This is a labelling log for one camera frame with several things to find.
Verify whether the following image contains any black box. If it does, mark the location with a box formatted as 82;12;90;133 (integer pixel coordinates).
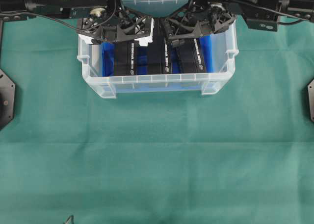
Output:
176;38;207;74
147;18;172;75
113;41;138;76

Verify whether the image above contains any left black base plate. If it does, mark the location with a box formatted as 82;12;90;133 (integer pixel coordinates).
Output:
0;70;15;129

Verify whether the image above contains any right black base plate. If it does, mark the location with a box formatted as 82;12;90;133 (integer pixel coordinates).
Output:
308;79;314;122

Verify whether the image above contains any small black tip bottom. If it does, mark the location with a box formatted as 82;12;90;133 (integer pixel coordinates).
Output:
64;215;74;224

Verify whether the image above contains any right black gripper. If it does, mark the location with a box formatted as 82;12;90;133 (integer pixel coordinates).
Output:
164;0;236;48

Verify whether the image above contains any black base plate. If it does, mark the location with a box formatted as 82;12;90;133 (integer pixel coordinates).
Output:
308;79;314;122
0;70;15;129

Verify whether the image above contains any left black cable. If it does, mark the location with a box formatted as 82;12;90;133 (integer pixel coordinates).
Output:
0;12;104;36

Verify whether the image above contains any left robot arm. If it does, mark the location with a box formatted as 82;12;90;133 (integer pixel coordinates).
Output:
0;0;154;47

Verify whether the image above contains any right black cable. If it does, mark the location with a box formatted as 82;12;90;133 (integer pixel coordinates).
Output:
215;0;314;26

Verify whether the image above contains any black cable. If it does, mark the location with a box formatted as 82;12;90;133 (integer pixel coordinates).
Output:
0;12;104;36
215;0;314;26

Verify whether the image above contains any blue plastic liner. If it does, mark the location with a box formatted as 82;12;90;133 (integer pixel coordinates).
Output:
102;36;213;77

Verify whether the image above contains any green table cloth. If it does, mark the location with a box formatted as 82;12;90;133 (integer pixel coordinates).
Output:
0;18;314;224

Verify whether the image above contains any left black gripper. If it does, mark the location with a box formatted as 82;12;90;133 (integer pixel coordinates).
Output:
78;7;154;47

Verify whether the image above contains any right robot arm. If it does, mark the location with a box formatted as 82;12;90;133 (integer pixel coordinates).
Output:
161;0;314;46

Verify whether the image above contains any clear plastic storage case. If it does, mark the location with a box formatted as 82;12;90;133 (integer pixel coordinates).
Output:
78;0;238;99

